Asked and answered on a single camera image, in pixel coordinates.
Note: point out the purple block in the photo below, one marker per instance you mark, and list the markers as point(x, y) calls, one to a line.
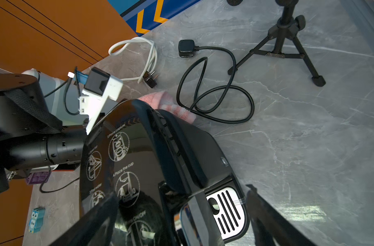
point(38, 178)

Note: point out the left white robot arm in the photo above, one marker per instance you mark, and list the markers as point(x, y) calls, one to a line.
point(23, 111)

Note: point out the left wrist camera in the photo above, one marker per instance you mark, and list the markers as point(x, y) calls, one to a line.
point(98, 87)

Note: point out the black coffee machine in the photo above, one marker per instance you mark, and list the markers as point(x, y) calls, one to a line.
point(173, 183)

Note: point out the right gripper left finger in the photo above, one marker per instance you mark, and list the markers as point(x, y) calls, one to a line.
point(95, 228)

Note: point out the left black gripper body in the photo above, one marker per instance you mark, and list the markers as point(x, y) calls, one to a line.
point(43, 150)

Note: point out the white coffee machine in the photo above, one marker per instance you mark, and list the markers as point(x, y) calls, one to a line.
point(61, 97)

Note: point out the pink cloth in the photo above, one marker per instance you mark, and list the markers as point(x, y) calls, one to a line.
point(163, 101)

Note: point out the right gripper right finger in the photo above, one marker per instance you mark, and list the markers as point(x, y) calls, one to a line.
point(269, 227)

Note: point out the blue owl toy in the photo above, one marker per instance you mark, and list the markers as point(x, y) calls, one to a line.
point(36, 220)

